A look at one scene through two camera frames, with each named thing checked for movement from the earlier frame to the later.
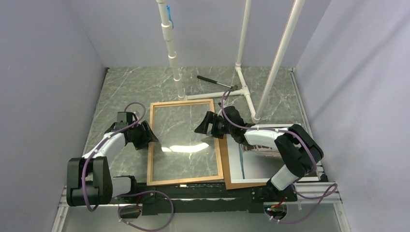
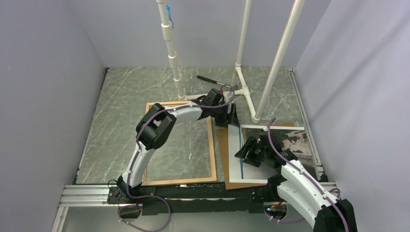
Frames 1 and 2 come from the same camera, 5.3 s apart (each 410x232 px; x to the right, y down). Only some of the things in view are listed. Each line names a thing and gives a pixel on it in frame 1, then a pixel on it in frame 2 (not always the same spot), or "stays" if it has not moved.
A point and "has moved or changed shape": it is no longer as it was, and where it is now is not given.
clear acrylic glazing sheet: (180, 152) has moved or changed shape
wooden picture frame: (150, 176) has moved or changed shape
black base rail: (158, 198) stays
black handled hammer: (232, 88) stays
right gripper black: (211, 117) -> (251, 143)
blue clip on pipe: (168, 15) stays
